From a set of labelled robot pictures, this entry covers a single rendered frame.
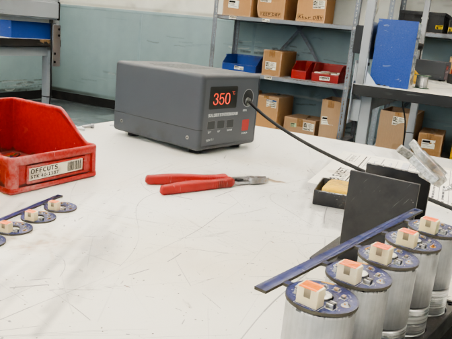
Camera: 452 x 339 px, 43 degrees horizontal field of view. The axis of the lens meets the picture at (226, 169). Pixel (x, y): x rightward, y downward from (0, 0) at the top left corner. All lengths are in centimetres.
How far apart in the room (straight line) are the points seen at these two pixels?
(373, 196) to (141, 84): 41
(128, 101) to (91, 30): 542
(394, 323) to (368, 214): 14
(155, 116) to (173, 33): 487
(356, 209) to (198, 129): 32
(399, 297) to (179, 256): 18
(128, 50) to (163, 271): 554
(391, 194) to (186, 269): 14
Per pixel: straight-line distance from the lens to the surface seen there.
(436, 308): 30
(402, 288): 24
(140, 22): 579
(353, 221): 39
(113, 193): 50
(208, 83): 66
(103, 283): 34
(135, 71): 73
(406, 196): 37
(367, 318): 22
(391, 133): 436
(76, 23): 628
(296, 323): 20
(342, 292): 21
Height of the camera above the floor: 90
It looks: 14 degrees down
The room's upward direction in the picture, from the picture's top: 6 degrees clockwise
